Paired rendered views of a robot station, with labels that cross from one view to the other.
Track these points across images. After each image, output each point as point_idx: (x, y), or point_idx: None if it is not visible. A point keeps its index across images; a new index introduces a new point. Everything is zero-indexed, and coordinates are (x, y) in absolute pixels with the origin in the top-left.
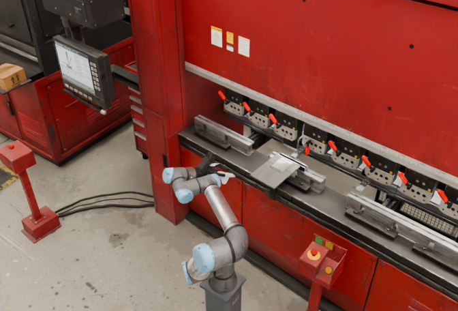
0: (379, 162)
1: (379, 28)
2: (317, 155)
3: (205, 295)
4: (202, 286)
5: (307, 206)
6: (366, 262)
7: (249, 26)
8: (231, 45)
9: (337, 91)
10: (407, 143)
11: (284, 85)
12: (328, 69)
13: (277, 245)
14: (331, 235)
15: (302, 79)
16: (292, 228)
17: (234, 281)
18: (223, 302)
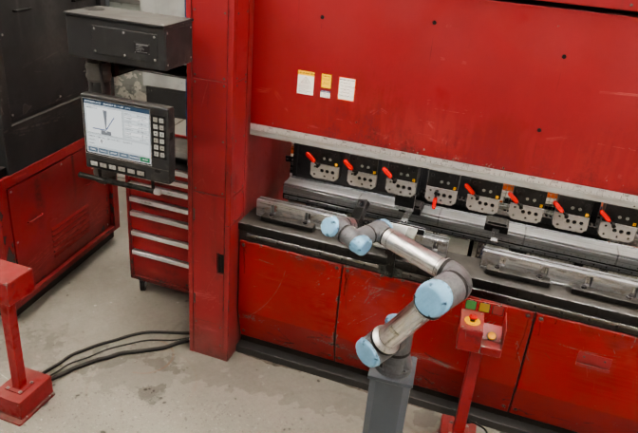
0: (526, 197)
1: (527, 43)
2: (422, 221)
3: (373, 391)
4: (373, 376)
5: None
6: (519, 323)
7: (357, 63)
8: (328, 90)
9: (475, 122)
10: (560, 166)
11: (403, 128)
12: (463, 99)
13: None
14: None
15: (428, 116)
16: None
17: (411, 360)
18: (403, 390)
